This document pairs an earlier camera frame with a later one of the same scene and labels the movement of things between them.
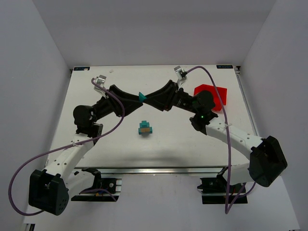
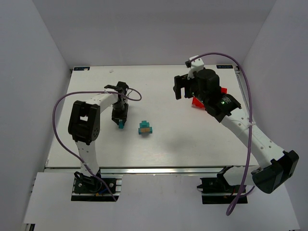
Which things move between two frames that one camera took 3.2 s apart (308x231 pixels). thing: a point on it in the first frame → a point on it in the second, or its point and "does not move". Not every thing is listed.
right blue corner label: [225, 66] does not move
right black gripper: [170, 95] → [184, 84]
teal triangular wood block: [141, 97] → [121, 124]
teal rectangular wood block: [144, 126] does not move
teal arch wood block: [141, 133] does not move
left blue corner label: [82, 68] does not move
